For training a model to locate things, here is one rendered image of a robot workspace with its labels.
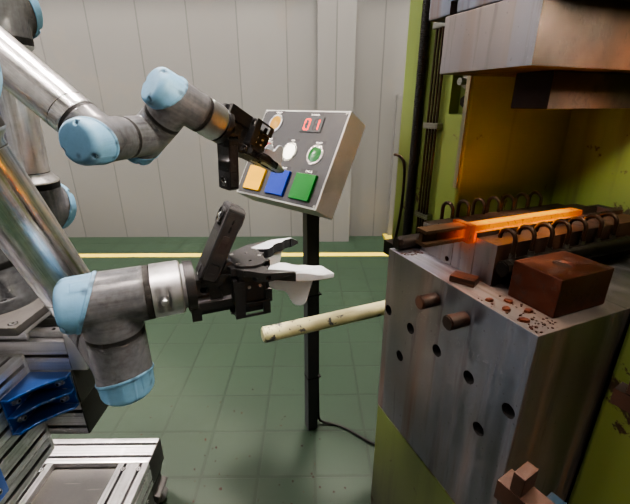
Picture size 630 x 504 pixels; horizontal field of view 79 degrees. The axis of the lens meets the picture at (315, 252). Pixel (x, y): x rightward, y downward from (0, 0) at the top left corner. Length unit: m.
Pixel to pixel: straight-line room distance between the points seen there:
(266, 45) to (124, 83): 1.25
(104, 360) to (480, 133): 0.87
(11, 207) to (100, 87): 3.39
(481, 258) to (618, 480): 0.44
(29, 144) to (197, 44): 2.77
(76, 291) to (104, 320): 0.05
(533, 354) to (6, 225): 0.73
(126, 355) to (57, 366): 0.45
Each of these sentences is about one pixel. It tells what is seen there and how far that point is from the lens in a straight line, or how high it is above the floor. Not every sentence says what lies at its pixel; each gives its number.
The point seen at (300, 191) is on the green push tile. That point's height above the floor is 1.00.
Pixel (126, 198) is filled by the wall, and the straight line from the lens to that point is 4.04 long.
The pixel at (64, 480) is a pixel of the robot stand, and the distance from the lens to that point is 1.47.
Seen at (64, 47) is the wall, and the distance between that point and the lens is 4.10.
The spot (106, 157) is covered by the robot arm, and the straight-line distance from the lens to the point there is 0.72.
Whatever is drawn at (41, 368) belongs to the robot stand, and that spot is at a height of 0.69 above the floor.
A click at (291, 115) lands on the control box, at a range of 1.20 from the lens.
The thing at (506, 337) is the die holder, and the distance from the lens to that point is 0.67.
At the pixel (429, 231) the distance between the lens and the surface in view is 0.69.
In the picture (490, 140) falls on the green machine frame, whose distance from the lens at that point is 1.03.
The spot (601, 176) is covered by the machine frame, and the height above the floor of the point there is 1.05.
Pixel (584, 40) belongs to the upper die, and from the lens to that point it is 0.77.
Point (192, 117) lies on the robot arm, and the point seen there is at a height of 1.19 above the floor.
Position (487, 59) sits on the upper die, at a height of 1.29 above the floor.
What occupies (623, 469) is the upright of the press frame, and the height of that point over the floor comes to 0.64.
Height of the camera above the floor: 1.22
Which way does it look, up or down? 21 degrees down
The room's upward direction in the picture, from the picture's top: straight up
